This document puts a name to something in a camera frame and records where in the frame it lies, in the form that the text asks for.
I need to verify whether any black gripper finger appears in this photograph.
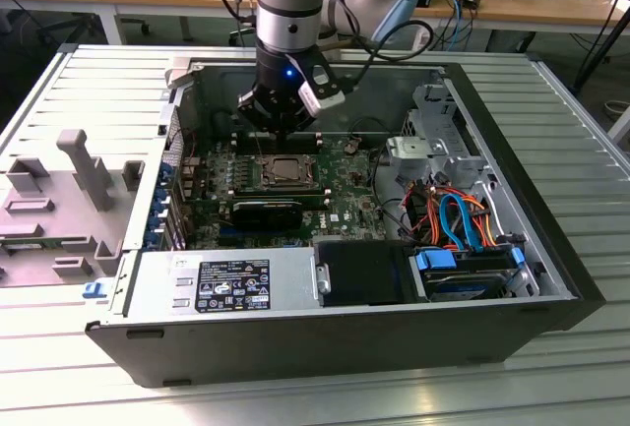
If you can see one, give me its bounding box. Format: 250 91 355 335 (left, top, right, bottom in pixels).
237 88 284 146
280 94 317 146

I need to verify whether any silver CPU chip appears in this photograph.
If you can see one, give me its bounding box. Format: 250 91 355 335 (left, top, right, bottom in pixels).
272 157 302 184

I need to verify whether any metal socket cover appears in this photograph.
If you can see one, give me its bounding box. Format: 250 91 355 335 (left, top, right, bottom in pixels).
259 153 317 189

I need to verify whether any CPU socket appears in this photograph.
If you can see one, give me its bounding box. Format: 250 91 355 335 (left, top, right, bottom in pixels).
255 150 321 190

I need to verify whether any blue expansion slot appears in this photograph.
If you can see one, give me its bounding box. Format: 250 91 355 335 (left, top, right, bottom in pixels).
219 226 291 239

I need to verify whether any green motherboard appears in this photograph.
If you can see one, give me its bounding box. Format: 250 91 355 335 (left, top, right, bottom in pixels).
179 133 390 250

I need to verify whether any black graphics card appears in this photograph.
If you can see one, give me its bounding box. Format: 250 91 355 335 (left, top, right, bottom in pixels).
230 199 305 231

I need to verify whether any silver metal disk cage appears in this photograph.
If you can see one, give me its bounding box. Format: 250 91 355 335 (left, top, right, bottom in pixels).
386 82 493 186

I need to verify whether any white power strip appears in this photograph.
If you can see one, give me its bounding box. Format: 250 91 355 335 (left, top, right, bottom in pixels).
411 26 438 52

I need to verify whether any silver power supply unit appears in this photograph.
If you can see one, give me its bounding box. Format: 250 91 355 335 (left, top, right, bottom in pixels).
120 247 319 318

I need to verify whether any blue disk carrier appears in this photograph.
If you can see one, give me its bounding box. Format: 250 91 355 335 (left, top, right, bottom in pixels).
414 246 527 299

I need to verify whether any grey parts rack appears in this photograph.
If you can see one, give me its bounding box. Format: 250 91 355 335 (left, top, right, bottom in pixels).
0 128 148 289

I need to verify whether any black and grey PC case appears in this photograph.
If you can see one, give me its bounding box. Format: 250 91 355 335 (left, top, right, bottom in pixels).
84 44 607 389

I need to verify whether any hard disk drive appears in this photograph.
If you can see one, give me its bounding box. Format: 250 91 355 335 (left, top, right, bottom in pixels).
420 268 511 303

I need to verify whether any small blue plastic clip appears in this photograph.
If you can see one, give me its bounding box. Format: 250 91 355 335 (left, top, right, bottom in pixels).
81 280 108 302

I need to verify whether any green RAM stick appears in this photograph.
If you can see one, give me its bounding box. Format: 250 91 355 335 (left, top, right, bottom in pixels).
0 241 48 253

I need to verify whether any black stand pole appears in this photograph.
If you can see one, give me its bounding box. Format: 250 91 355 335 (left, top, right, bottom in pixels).
573 0 630 92

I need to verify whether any white furniture piece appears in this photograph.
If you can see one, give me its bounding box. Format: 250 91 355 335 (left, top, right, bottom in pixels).
605 99 630 152

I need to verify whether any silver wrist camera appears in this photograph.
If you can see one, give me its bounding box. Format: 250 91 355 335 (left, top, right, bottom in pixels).
284 51 347 116

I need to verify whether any thin black wire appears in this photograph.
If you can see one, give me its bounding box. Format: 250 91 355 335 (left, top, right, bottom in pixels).
349 116 398 142

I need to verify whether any thin cable with grey plug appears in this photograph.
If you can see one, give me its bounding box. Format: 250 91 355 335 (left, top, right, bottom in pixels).
230 0 246 46

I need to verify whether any thick black camera cable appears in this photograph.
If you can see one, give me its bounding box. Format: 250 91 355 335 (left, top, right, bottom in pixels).
322 0 435 95

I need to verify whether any orange power wire bundle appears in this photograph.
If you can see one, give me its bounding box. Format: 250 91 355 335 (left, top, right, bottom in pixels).
403 184 498 250

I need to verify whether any blue data wire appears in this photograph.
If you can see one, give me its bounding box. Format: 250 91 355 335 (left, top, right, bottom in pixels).
437 192 486 255

